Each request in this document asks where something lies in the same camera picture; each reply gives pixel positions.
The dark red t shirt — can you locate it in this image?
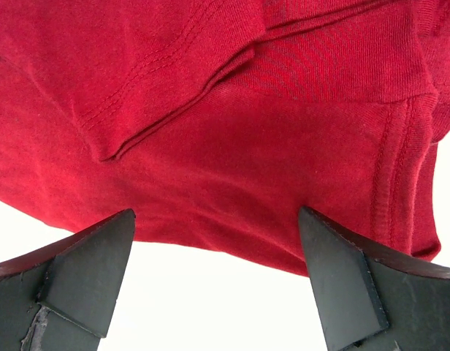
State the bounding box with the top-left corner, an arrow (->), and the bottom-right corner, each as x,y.
0,1 -> 450,275

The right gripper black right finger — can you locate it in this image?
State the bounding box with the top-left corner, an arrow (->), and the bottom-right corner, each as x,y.
298,207 -> 450,351

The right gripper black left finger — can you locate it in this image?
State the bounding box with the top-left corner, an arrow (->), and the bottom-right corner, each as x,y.
0,209 -> 135,351

